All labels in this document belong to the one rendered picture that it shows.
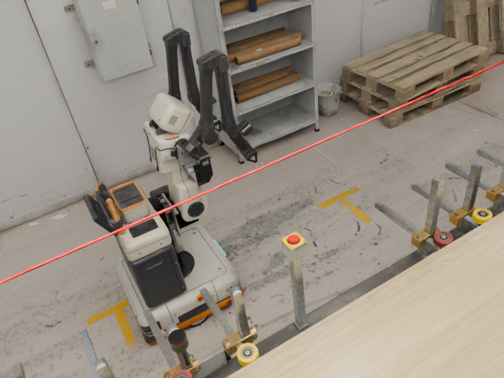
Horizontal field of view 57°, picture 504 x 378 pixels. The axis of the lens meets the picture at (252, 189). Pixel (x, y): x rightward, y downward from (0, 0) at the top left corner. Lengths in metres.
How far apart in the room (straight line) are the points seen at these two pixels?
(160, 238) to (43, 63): 1.87
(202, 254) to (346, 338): 1.47
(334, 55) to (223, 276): 2.91
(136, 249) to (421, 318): 1.41
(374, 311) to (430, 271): 0.32
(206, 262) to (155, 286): 0.44
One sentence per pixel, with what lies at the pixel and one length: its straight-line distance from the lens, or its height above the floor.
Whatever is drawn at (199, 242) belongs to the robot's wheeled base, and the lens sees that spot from 3.13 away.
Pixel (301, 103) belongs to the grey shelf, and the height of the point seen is 0.20.
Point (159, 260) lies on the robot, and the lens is 2.60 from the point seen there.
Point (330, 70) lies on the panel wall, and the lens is 5.06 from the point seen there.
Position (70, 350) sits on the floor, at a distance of 3.24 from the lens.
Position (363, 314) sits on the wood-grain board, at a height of 0.90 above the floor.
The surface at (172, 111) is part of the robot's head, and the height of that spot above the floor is 1.36.
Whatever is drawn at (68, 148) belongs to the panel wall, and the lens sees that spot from 4.12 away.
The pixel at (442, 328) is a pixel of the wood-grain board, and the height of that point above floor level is 0.90.
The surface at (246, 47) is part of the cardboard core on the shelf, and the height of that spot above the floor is 0.98.
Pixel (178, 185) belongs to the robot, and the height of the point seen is 0.91.
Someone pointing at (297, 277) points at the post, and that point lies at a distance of 1.81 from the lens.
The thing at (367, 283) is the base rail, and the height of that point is 0.70.
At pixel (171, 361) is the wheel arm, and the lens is 1.89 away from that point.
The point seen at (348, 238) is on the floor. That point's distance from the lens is 3.44.
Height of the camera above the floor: 2.40
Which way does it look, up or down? 38 degrees down
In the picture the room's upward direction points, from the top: 9 degrees counter-clockwise
